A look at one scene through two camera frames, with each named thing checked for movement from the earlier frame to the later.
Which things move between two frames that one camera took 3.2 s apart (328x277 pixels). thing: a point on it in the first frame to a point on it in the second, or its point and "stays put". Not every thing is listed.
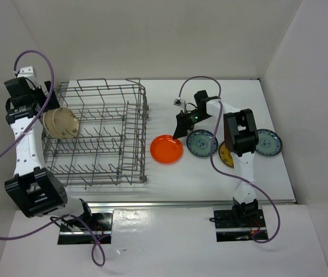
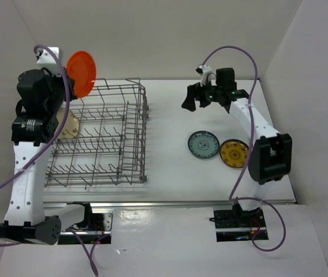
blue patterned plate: [200, 142] stays put
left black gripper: [53, 103] to [71, 86]
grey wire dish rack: [94, 134] stays put
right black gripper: [183, 125] to [196, 92]
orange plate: [166, 150] to [81, 67]
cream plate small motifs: [66, 122] stays put
